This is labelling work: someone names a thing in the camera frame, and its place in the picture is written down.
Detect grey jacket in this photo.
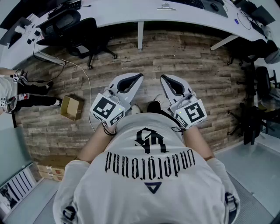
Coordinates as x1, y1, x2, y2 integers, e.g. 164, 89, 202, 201
264, 48, 280, 64

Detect person's right forearm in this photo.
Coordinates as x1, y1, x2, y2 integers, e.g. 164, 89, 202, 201
181, 126, 215, 162

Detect black gripper wrist cord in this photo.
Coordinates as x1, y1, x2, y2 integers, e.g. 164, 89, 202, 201
171, 126, 188, 134

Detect dark shoulder strap buckle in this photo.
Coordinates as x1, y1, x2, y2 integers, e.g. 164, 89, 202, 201
224, 192, 238, 213

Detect black mesh office chair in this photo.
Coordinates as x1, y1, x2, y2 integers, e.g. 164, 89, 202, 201
35, 8, 118, 70

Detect silver metal clip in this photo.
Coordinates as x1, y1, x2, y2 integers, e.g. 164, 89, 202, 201
157, 2, 177, 11

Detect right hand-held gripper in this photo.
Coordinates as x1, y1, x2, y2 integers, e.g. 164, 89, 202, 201
160, 74, 208, 130

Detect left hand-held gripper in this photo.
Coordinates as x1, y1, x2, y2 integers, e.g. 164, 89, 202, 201
89, 73, 144, 127

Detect dark laptop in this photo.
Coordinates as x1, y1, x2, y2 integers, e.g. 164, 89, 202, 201
251, 5, 276, 27

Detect person's black trousers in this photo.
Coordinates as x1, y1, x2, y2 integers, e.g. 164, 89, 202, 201
147, 101, 174, 117

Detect thin black desk cable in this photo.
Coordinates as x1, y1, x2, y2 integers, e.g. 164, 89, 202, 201
237, 10, 252, 31

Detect white straight desk leg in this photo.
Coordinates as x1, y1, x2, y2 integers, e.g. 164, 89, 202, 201
137, 21, 144, 50

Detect white slanted desk leg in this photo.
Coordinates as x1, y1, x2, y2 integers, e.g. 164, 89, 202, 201
210, 34, 239, 51

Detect person's left forearm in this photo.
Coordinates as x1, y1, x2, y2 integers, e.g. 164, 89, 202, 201
77, 122, 118, 164

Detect person's right white shoe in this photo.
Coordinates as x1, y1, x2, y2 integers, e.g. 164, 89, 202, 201
150, 93, 164, 105

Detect white desk foot bar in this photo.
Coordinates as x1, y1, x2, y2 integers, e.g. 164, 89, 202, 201
34, 52, 67, 66

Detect black wrist band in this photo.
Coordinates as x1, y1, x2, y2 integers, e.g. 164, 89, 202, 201
102, 125, 118, 137

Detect white printed t-shirt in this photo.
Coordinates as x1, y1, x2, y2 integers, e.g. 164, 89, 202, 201
52, 112, 241, 224

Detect black monitor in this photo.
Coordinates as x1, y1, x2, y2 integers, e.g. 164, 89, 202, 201
0, 17, 32, 49

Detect grey mouse pad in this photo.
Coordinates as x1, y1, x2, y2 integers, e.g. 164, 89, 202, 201
200, 0, 229, 18

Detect stack of flat cardboard boxes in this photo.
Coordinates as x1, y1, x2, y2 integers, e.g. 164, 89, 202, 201
35, 154, 77, 182

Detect black floor cable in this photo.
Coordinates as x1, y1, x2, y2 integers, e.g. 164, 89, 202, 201
32, 38, 66, 84

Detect open cardboard box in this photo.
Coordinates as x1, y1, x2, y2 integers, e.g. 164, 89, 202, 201
59, 94, 85, 122

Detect white floor cable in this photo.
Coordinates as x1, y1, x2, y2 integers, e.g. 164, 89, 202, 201
32, 46, 96, 132

